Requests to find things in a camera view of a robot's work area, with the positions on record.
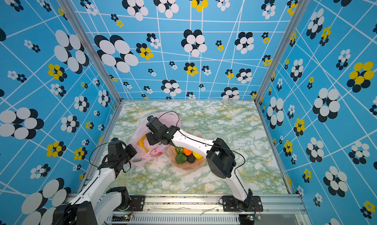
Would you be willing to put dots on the yellow banana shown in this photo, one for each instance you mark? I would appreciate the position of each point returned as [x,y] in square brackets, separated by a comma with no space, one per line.
[141,144]

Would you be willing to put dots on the right corner aluminium post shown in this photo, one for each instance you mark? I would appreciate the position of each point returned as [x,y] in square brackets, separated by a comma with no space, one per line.
[291,28]

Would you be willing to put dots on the corner aluminium post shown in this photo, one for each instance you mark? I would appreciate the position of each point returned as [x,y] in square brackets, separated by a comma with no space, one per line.
[291,28]
[86,42]

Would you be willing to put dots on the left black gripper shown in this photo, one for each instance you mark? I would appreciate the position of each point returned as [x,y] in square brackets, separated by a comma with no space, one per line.
[131,150]

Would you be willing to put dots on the left corner aluminium post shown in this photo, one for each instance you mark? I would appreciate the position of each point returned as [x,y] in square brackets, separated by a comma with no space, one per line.
[86,42]

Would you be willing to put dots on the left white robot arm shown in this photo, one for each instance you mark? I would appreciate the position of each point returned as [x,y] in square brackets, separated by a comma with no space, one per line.
[96,202]

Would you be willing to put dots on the pink wavy plate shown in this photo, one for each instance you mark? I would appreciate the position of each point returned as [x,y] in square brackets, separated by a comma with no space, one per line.
[186,166]

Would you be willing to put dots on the aluminium front rail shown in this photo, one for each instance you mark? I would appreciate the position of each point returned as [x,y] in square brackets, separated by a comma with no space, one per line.
[206,209]

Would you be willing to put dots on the dark green avocado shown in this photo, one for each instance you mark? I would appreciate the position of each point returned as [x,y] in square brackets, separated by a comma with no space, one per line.
[191,159]

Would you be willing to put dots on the orange tangerine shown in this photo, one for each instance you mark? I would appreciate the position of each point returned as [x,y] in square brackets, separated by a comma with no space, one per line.
[187,152]

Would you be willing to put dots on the green kiwi fruit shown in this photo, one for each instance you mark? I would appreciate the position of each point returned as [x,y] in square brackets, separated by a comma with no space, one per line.
[179,150]

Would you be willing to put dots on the pink plastic bag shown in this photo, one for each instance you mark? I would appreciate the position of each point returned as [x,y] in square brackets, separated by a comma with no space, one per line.
[146,145]

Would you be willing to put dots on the light green lime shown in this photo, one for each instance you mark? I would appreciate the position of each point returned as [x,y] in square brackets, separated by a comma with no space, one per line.
[181,158]

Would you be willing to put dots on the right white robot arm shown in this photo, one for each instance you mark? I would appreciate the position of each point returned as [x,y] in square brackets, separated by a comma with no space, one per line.
[220,158]

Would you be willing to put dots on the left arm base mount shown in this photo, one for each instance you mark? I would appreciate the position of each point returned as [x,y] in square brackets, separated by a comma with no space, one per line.
[134,203]

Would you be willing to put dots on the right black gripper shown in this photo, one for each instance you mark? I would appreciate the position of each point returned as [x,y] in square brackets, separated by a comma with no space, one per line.
[149,136]

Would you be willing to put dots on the yellow lemon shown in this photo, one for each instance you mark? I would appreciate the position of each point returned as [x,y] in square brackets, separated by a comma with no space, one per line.
[197,156]

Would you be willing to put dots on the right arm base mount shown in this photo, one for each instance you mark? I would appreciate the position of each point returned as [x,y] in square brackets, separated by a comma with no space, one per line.
[231,204]

